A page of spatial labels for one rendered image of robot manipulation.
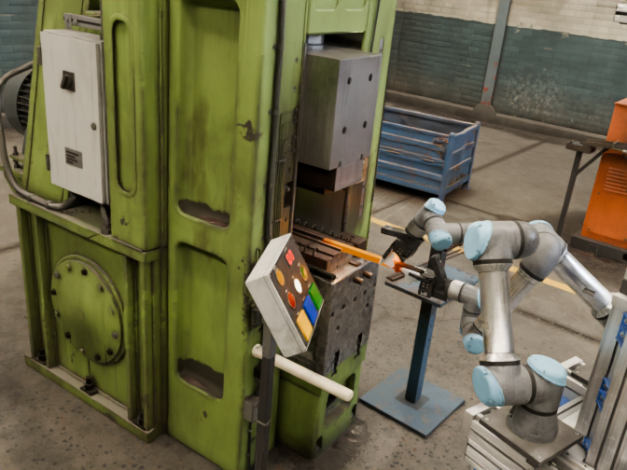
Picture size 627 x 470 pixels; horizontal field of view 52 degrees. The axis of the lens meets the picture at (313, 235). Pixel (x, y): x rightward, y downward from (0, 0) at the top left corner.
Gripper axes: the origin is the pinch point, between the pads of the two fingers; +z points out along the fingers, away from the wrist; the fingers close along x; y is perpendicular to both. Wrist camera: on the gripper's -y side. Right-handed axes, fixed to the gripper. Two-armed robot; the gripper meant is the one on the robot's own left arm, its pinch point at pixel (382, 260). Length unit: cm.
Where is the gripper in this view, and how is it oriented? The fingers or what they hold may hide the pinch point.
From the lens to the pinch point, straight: 255.7
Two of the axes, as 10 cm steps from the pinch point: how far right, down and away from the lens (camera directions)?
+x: 5.7, -2.8, 7.7
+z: -4.8, 6.6, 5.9
